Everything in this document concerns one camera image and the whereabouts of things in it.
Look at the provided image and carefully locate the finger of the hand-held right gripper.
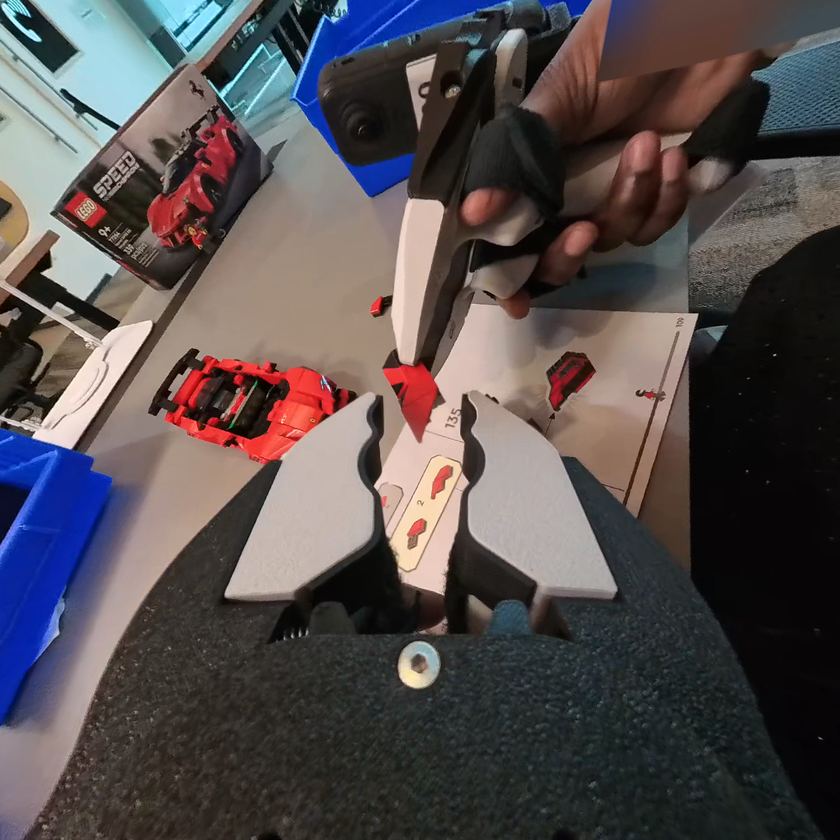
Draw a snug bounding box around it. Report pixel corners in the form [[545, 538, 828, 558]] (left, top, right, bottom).
[[427, 269, 480, 375], [392, 197, 471, 375]]

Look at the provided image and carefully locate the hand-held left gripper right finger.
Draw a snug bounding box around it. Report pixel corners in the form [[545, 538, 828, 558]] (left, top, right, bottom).
[[453, 390, 618, 615]]

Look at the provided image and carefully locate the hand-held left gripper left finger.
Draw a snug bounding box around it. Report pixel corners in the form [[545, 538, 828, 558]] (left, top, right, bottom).
[[224, 392, 395, 618]]

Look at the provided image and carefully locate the black red lego block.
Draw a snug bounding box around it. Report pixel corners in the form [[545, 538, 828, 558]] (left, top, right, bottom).
[[382, 352, 443, 443]]

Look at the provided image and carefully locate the blue plastic bin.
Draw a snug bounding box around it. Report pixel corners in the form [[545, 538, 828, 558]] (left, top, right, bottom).
[[292, 0, 592, 198], [0, 431, 114, 725]]

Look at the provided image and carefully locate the red lego car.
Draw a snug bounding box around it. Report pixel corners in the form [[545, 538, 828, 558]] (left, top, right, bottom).
[[147, 348, 355, 463]]

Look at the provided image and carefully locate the lego instruction booklet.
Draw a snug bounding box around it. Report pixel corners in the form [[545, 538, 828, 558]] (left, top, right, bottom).
[[374, 302, 697, 578]]

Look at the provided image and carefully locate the lego set box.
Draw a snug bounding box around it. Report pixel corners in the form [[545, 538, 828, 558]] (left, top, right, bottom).
[[53, 63, 274, 290]]

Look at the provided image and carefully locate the person's right hand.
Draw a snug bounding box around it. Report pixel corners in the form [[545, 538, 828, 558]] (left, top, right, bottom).
[[460, 0, 775, 320]]

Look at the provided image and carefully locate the white stand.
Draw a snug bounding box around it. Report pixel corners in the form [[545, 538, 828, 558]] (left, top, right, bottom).
[[33, 322, 154, 450]]

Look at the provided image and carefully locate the white paper slip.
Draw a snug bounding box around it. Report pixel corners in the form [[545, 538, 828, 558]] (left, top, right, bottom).
[[33, 598, 67, 657]]

